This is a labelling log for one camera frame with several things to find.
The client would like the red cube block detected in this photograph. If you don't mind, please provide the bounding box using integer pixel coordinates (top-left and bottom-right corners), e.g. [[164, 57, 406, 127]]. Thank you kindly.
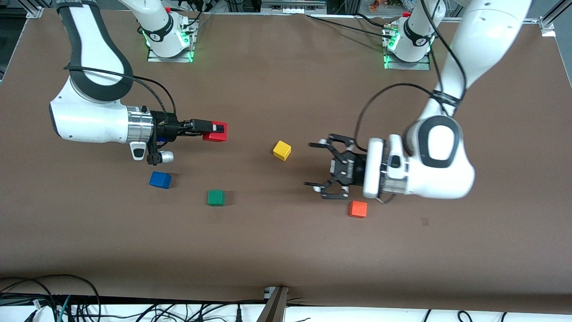
[[202, 121, 228, 143]]

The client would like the blue cube block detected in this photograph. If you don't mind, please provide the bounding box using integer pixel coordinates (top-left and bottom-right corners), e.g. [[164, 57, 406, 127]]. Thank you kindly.
[[149, 171, 172, 189]]

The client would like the yellow cube block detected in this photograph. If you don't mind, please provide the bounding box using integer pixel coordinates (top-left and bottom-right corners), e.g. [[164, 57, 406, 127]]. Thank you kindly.
[[273, 140, 292, 161]]

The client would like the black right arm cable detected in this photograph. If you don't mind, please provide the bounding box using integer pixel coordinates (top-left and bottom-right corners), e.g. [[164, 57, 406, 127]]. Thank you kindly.
[[64, 66, 177, 124]]

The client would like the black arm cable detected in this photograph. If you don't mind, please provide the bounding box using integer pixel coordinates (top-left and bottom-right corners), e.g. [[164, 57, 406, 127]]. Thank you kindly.
[[64, 66, 177, 124], [354, 0, 468, 142]]

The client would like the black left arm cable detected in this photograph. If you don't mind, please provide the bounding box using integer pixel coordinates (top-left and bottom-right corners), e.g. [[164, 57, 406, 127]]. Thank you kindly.
[[354, 0, 468, 142]]

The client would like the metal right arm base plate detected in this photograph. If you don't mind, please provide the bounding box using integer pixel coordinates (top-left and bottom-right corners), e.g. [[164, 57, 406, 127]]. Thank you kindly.
[[147, 20, 198, 63]]

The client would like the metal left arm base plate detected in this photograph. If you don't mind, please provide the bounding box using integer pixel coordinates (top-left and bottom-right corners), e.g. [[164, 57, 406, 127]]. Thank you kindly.
[[383, 25, 432, 71]]

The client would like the black base power cable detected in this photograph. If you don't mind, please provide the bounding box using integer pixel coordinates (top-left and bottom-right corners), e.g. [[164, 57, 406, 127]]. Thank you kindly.
[[306, 13, 396, 39]]

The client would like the aluminium frame profile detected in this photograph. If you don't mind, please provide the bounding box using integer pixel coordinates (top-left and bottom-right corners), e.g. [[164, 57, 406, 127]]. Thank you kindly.
[[261, 0, 328, 14]]

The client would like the black edge rail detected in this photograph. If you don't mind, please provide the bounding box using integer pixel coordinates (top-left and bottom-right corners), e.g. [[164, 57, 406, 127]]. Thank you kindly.
[[0, 293, 269, 306]]

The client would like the black looped cable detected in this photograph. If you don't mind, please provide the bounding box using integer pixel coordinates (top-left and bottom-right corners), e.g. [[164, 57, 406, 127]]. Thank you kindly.
[[0, 274, 101, 322]]

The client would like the green cable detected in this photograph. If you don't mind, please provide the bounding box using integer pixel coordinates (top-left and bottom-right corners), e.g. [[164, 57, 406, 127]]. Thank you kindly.
[[57, 295, 72, 322]]

